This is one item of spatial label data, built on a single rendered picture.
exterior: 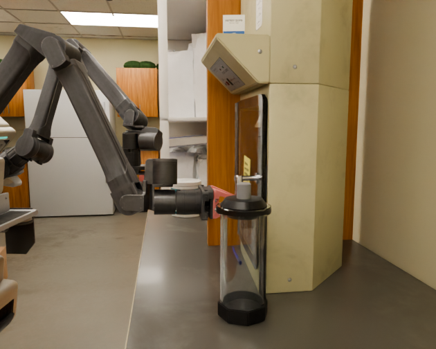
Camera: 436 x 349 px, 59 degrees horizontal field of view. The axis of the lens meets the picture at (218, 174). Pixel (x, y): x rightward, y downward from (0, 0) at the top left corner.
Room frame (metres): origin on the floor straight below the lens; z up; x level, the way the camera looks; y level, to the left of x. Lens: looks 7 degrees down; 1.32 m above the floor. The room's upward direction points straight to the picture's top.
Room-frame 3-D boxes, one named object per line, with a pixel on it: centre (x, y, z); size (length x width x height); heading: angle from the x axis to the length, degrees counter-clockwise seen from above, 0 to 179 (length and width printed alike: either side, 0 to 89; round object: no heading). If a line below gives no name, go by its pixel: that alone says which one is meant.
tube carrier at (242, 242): (0.75, -0.05, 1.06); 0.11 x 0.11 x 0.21
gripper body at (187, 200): (0.87, 0.06, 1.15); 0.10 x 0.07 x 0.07; 8
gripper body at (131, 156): (1.25, 0.28, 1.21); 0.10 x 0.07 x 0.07; 98
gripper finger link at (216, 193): (0.88, -0.01, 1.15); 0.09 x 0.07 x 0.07; 98
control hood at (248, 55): (0.99, -0.03, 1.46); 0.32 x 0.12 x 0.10; 8
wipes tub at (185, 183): (1.63, 0.13, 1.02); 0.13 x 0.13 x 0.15
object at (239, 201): (0.75, -0.05, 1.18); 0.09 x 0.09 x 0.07
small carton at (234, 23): (0.94, -0.04, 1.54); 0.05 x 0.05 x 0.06; 87
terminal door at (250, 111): (1.00, -0.08, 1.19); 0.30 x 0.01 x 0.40; 8
